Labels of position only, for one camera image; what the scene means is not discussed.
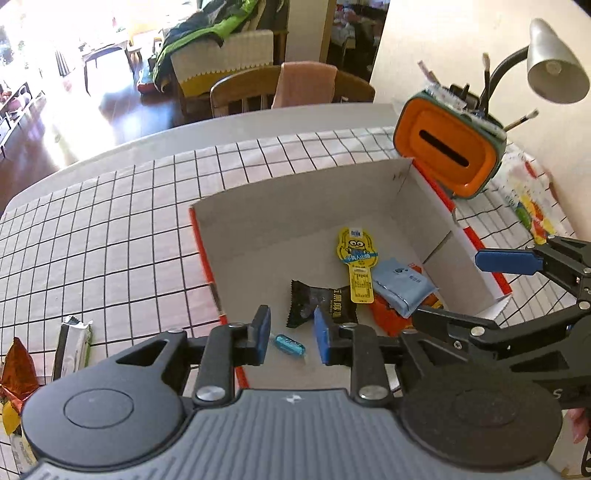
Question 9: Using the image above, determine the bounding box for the yellow cartoon snack packet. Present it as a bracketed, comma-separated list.
[333, 224, 380, 304]

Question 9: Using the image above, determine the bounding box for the black snack packet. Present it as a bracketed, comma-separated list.
[285, 279, 360, 329]

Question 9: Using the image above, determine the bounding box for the short paintbrush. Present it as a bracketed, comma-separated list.
[503, 109, 539, 131]

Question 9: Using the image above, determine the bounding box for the silver snack packet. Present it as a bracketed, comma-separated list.
[52, 315, 94, 381]

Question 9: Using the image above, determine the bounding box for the wooden chair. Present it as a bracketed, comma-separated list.
[210, 65, 376, 118]

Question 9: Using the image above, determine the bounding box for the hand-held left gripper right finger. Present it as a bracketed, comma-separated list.
[314, 307, 444, 409]

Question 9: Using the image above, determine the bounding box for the brown orange foil snack packet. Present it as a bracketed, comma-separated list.
[0, 337, 38, 411]

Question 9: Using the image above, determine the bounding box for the orange tissue box holder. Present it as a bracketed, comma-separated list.
[393, 90, 508, 200]

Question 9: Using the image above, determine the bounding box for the black plug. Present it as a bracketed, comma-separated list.
[450, 83, 481, 112]

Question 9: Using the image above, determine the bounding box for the coffee table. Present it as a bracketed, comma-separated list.
[82, 39, 132, 95]

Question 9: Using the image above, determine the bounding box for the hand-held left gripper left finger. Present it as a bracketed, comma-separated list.
[113, 305, 272, 408]

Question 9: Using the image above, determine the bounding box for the small blue candy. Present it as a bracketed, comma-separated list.
[272, 333, 306, 358]

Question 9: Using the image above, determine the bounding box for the beige sofa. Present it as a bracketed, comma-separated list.
[171, 28, 275, 100]

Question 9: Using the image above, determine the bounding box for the person's right hand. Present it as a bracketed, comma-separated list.
[567, 406, 591, 446]

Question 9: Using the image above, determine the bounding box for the green black jacket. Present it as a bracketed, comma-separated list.
[152, 0, 262, 93]

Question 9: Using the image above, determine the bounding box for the television cabinet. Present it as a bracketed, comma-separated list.
[0, 83, 47, 158]

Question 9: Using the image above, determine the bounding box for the pink cloth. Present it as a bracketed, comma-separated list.
[271, 61, 338, 109]

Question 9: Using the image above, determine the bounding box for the colourful printed plastic bag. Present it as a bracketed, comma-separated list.
[499, 150, 566, 245]

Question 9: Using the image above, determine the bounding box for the red cardboard shoe box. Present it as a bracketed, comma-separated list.
[188, 157, 513, 388]

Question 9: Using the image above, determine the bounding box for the light blue snack packet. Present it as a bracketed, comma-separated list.
[372, 257, 439, 319]

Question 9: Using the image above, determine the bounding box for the red chips packet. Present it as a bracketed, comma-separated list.
[372, 295, 444, 337]

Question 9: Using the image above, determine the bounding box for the grey desk lamp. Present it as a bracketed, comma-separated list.
[480, 18, 591, 112]

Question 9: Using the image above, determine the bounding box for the checkered tablecloth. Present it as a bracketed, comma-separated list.
[0, 127, 591, 480]

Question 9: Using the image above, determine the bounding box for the white snack packet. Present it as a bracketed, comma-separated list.
[9, 434, 40, 474]

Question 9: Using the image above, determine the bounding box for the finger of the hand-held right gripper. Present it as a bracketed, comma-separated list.
[410, 302, 591, 365]
[475, 234, 591, 305]

